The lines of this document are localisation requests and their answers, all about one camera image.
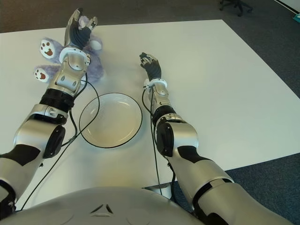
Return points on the teal box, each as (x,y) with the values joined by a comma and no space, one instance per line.
(297,17)

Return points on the silver robot torso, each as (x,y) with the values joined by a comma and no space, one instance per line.
(98,206)

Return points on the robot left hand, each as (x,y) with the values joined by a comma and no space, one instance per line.
(78,35)

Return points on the black office chair base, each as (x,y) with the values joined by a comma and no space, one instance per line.
(236,5)

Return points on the white table leg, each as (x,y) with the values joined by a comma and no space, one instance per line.
(164,188)

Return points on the robot left arm silver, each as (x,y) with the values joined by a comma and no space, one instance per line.
(44,131)

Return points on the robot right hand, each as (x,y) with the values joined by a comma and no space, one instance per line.
(153,69)

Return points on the robot right arm silver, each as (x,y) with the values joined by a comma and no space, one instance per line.
(194,150)

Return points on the purple plush bunny doll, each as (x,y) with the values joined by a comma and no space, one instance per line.
(93,68)

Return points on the white plate black rim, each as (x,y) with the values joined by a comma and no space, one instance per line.
(114,122)

